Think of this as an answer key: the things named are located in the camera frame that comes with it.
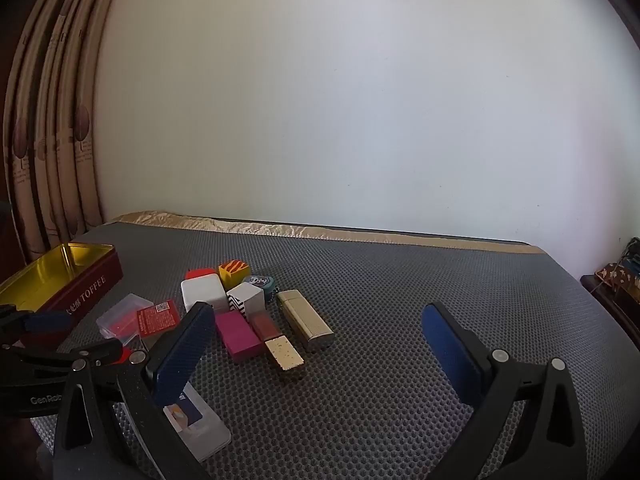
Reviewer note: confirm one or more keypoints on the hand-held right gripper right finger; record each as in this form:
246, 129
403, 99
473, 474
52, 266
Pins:
450, 360

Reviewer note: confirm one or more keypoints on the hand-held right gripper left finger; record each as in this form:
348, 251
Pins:
185, 355

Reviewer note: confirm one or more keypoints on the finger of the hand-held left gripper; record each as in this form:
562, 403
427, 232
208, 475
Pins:
95, 350
45, 322

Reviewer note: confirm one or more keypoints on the clear plastic box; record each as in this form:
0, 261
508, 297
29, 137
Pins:
120, 315

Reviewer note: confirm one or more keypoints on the red tin box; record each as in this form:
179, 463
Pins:
85, 290

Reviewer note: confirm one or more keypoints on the pink box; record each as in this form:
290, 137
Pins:
239, 337

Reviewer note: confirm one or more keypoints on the white charger cube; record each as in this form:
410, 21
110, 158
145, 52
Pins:
202, 292

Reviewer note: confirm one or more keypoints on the clear case with blue card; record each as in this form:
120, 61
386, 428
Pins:
200, 430

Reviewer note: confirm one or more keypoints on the red oval float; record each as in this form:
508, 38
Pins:
199, 273

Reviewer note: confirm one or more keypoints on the black white zigzag box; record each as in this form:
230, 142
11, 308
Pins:
245, 296

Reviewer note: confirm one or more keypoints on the yellow orange striped cube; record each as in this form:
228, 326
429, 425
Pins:
232, 275

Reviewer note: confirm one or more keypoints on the red lipstick with gold cap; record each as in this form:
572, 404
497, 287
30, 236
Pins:
285, 355

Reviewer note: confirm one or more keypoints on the gold lighter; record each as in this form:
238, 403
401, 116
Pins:
305, 322

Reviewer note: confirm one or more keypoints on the gold satin cloth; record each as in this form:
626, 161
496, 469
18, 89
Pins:
200, 220

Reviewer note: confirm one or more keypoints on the dark wooden cabinet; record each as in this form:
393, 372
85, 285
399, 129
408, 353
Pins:
615, 310

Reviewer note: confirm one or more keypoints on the beige leaf print curtain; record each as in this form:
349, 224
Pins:
55, 135

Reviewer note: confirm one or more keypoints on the brown patterned box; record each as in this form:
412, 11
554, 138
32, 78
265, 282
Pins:
617, 275

